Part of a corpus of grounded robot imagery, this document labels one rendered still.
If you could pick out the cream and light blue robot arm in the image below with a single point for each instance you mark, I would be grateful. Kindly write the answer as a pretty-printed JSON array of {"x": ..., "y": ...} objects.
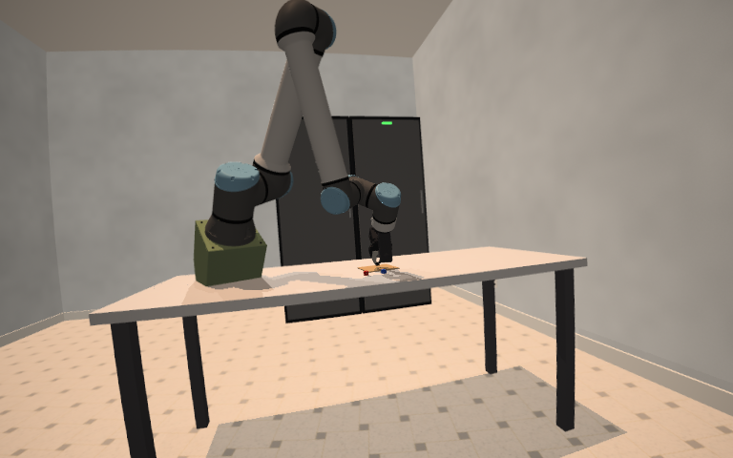
[{"x": 240, "y": 187}]

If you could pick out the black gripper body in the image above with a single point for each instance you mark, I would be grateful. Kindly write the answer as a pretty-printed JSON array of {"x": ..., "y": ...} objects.
[{"x": 373, "y": 237}]

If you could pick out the tan square mat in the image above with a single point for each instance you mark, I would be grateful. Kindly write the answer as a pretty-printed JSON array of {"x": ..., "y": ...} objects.
[{"x": 374, "y": 268}]

